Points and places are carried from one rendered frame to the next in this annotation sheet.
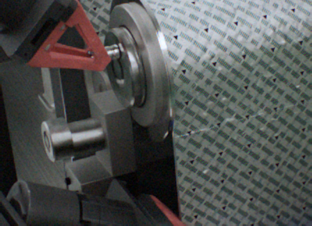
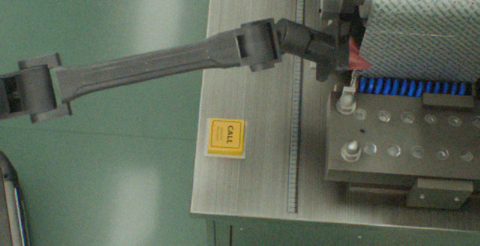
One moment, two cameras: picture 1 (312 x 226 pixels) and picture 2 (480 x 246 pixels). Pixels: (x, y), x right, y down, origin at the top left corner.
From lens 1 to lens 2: 0.95 m
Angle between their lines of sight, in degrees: 45
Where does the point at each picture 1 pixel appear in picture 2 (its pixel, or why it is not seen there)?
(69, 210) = (302, 44)
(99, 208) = (317, 45)
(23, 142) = not seen: outside the picture
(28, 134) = not seen: outside the picture
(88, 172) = (330, 3)
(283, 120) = (428, 38)
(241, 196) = (394, 55)
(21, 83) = not seen: outside the picture
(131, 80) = (356, 0)
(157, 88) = (364, 13)
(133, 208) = (335, 46)
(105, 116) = not seen: outside the picture
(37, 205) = (288, 40)
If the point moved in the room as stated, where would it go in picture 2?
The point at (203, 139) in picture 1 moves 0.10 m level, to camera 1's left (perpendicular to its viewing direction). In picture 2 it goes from (380, 34) to (328, 13)
